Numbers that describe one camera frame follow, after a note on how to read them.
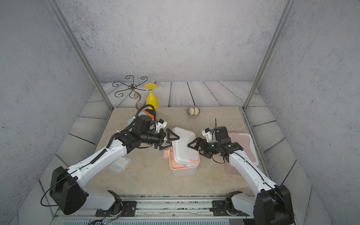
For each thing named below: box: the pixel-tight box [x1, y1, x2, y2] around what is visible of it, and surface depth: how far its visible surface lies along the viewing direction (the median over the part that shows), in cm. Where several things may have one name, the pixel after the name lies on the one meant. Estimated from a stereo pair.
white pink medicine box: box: [163, 127, 201, 177], surface depth 77 cm
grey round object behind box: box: [186, 105, 201, 119], surface depth 113 cm
